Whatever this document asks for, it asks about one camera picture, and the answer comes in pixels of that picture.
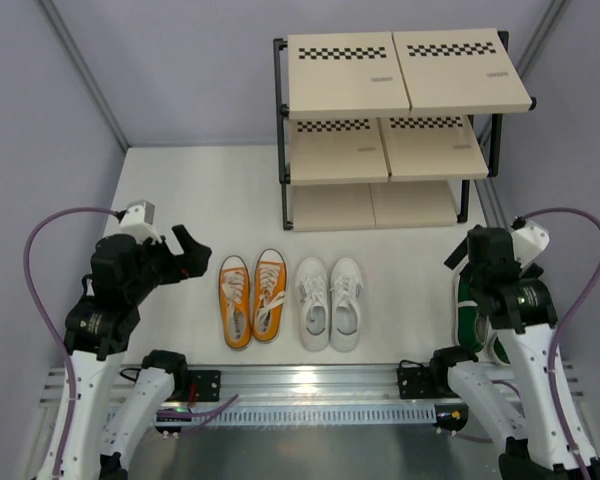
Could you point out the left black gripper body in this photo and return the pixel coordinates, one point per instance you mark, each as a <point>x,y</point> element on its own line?
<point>158,268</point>

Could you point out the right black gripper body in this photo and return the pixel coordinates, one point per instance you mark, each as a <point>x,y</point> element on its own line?
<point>474,280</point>

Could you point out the green sneaker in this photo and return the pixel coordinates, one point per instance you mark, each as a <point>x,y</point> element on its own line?
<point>496,351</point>
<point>470,330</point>

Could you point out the white sneaker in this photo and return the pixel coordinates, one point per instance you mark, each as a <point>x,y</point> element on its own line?
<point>346,286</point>
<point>311,295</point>

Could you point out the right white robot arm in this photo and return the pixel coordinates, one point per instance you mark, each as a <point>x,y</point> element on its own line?
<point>545,438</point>

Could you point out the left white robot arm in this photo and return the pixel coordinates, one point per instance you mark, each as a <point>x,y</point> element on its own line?
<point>84,445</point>

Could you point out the beige black shoe shelf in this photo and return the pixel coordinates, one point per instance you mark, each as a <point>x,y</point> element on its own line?
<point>389,129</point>

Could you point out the left orange canvas sneaker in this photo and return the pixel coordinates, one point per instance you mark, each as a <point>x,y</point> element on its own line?
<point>234,302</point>

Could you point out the orange canvas sneaker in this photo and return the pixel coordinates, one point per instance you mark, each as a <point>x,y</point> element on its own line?
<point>234,302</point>
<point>269,296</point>

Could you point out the right orange canvas sneaker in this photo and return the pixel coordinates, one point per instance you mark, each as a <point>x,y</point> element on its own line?
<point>269,296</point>

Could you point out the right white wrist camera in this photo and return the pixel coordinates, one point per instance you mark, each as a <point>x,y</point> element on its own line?
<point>529,240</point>

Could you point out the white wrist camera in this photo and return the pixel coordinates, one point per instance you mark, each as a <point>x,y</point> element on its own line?
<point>529,240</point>
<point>138,221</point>

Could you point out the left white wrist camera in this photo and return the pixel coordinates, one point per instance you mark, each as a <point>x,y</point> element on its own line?
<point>138,221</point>

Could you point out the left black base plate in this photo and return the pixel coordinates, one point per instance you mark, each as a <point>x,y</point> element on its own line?
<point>203,386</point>

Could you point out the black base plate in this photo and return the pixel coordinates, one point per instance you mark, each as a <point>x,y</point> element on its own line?
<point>203,386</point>
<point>416,382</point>

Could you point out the aluminium mounting rail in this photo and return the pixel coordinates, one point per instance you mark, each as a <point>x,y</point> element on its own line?
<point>260,384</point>

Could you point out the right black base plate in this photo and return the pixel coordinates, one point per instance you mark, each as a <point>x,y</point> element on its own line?
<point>416,382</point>

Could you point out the slotted grey cable duct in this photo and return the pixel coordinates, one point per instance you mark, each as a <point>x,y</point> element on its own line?
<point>325,415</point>

